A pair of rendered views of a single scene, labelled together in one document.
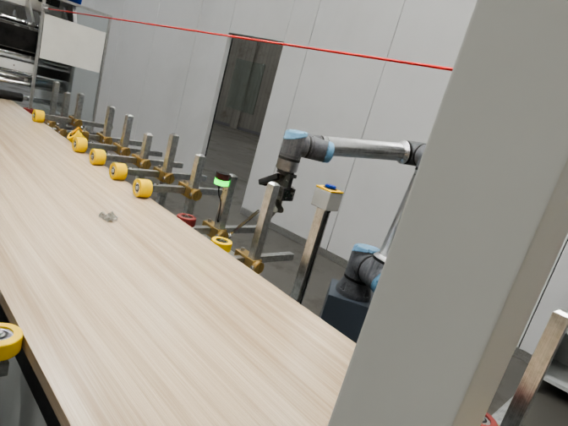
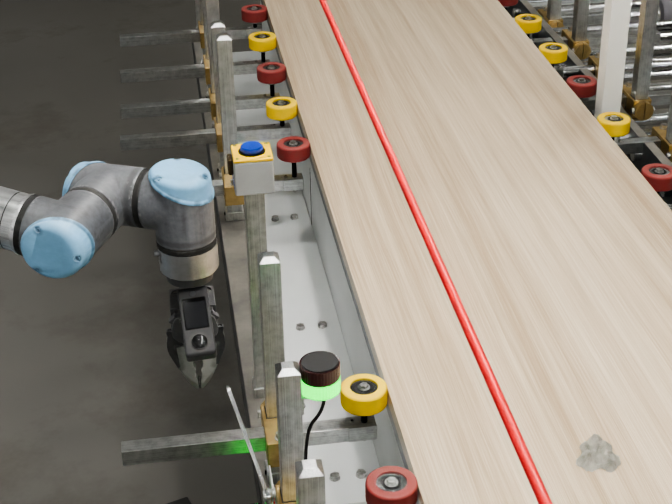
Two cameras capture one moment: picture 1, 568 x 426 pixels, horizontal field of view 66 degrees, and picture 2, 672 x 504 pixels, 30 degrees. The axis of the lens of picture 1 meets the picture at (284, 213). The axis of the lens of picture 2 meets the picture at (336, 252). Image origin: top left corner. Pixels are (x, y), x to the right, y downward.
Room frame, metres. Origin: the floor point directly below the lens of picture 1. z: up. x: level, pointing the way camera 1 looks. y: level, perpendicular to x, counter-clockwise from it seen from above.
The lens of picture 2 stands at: (2.90, 1.27, 2.16)
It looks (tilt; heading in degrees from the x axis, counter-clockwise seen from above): 30 degrees down; 220
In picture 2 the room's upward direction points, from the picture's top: 1 degrees counter-clockwise
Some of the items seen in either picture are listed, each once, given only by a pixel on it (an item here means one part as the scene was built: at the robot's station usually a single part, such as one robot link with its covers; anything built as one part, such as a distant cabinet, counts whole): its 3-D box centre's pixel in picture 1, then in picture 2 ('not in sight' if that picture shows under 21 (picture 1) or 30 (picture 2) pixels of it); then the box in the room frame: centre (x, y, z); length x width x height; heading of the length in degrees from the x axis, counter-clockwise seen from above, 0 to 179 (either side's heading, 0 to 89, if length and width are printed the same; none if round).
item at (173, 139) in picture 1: (165, 180); not in sight; (2.13, 0.62, 0.93); 0.04 x 0.04 x 0.48; 48
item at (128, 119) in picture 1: (122, 155); not in sight; (2.47, 0.99, 0.92); 0.04 x 0.04 x 0.48; 48
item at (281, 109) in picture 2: not in sight; (282, 121); (0.70, -0.73, 0.85); 0.08 x 0.08 x 0.11
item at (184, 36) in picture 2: not in sight; (191, 36); (0.35, -1.42, 0.83); 0.44 x 0.03 x 0.04; 138
